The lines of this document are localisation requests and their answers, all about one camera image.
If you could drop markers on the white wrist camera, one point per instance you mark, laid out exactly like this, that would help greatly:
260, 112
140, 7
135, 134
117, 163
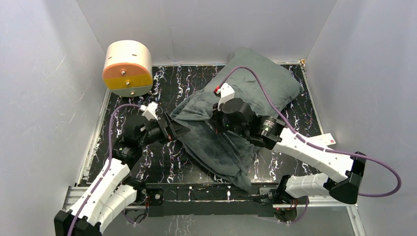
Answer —
225, 93
149, 111

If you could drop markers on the black front mounting rail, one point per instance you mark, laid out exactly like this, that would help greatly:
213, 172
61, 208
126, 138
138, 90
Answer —
172, 199

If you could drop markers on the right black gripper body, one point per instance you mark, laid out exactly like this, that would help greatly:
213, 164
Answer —
222, 124

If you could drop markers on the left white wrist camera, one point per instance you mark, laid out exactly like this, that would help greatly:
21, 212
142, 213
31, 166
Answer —
149, 111

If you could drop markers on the cream and orange cylindrical container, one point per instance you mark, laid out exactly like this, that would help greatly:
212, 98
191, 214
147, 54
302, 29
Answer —
127, 69

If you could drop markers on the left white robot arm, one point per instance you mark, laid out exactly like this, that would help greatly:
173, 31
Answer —
113, 189

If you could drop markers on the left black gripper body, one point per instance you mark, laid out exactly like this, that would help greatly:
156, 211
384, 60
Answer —
167, 126

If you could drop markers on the white tag card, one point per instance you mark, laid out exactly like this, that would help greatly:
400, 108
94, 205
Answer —
323, 140

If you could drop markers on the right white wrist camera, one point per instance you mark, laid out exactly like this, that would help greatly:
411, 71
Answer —
225, 93

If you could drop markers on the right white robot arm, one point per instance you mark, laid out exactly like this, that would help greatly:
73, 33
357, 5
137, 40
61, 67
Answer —
339, 175

